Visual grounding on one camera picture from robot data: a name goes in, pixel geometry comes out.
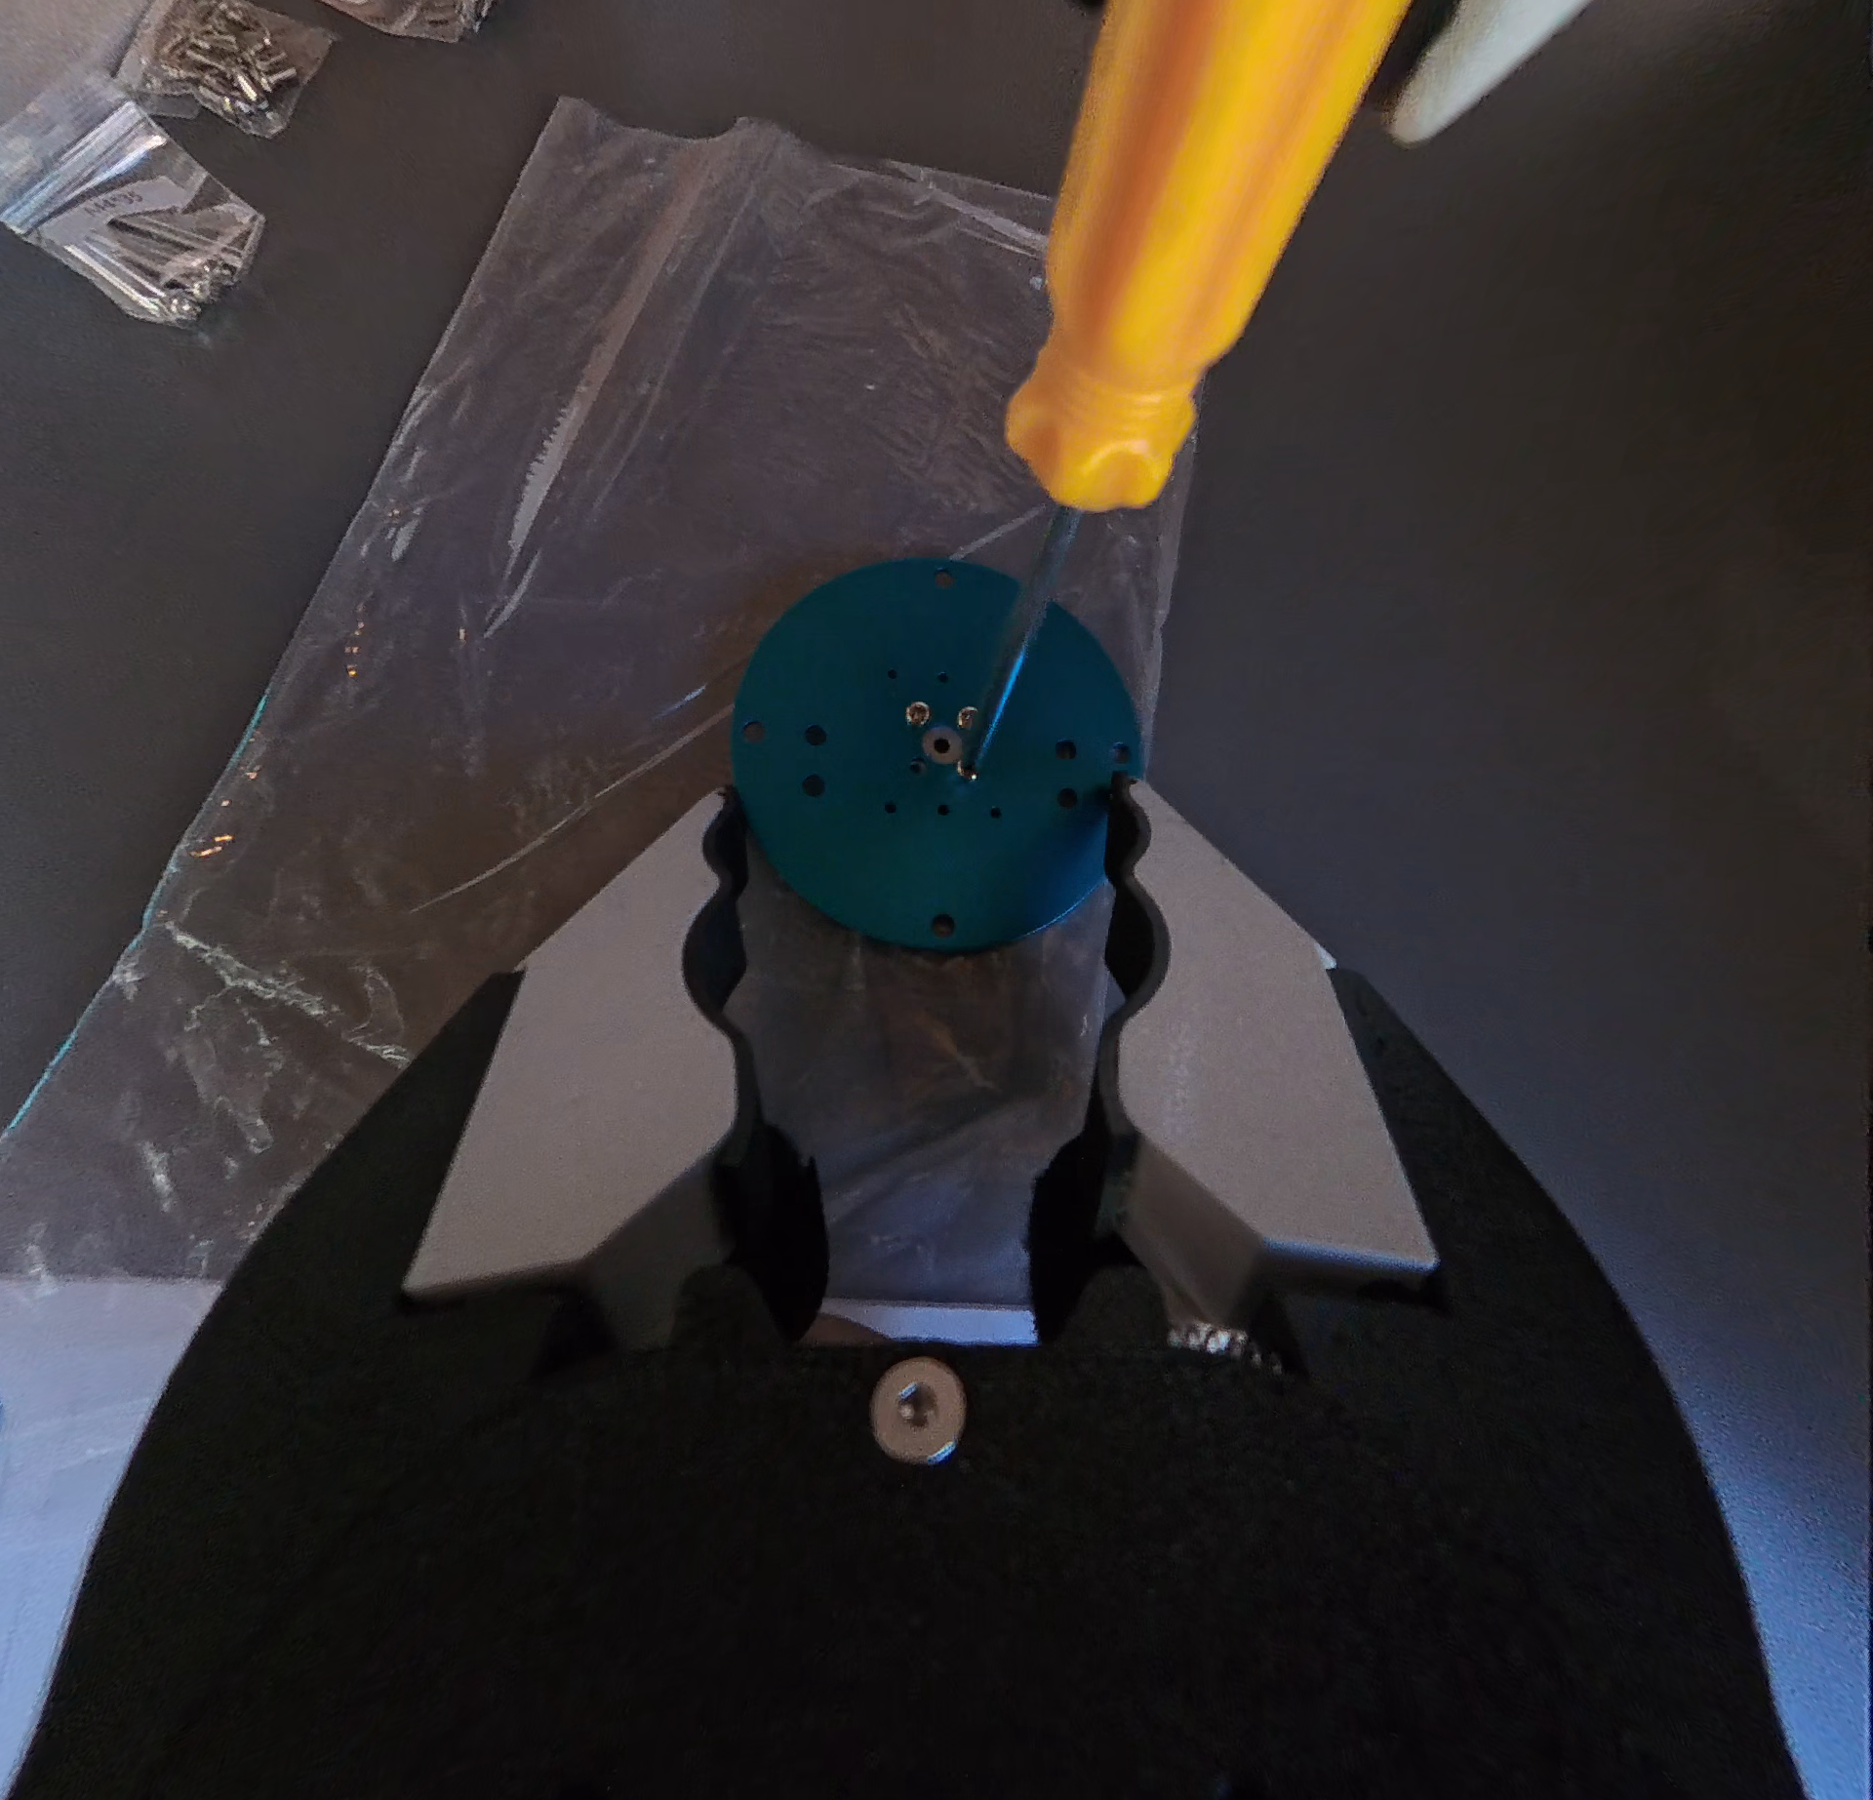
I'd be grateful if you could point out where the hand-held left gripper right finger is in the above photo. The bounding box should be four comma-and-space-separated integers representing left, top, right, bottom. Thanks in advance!
1031, 774, 1444, 1346

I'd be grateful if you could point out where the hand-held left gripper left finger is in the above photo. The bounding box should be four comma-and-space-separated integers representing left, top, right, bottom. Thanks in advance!
402, 791, 824, 1355

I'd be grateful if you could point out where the yellow handled screwdriver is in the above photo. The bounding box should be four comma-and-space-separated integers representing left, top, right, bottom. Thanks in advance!
956, 0, 1452, 781

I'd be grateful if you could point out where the blue round metal disc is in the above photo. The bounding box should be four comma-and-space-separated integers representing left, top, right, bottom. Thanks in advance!
732, 555, 1146, 955

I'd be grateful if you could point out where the grey desk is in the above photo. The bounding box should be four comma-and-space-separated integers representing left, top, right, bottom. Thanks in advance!
0, 0, 1873, 1800

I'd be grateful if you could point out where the clear plastic bag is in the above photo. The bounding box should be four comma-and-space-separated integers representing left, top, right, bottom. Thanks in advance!
0, 98, 1198, 1309

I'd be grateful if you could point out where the white assembly guide sheet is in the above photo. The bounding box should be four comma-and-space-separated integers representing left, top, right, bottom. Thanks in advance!
0, 1273, 225, 1765

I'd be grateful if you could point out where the pile of small hardware bags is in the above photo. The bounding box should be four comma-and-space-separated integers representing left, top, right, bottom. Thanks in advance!
0, 0, 539, 328

